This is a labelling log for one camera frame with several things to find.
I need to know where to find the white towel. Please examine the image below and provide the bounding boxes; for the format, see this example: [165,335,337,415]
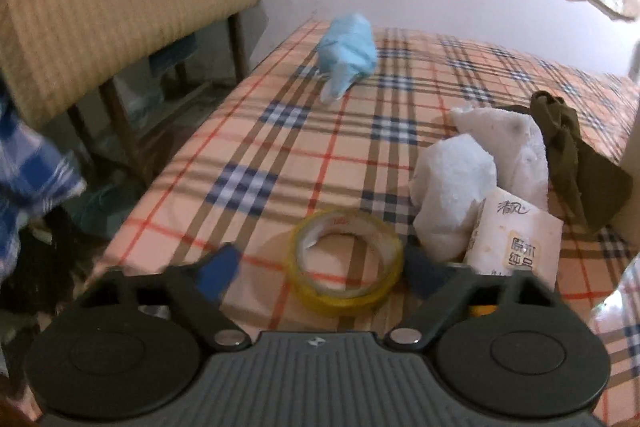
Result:
[450,104,551,212]
[410,133,498,259]

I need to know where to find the yellow tape roll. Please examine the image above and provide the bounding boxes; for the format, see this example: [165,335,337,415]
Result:
[285,207,405,319]

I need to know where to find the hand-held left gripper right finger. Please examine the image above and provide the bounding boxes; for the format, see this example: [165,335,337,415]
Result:
[385,247,568,350]

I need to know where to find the blue plaid cloth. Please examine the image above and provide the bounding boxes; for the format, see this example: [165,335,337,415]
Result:
[0,77,88,283]

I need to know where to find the dark green cloth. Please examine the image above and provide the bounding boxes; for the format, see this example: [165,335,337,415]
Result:
[65,184,146,240]

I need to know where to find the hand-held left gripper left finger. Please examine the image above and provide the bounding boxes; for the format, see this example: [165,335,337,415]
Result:
[75,244,251,350]

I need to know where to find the olive green knotted cloth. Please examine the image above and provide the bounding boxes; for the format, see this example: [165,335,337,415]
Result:
[500,90,633,235]

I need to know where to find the white tissue packet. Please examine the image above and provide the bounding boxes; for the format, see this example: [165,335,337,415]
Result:
[465,187,563,290]

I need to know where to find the wooden bench frame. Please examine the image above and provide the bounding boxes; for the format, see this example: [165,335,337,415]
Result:
[70,9,251,188]

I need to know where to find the plaid covered table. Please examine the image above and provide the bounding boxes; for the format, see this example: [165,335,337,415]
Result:
[102,18,640,427]

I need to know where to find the blue face mask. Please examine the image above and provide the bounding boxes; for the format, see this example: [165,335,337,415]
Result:
[317,12,378,104]

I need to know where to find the dark cloth pile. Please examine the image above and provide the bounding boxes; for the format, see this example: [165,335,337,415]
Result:
[0,217,101,358]

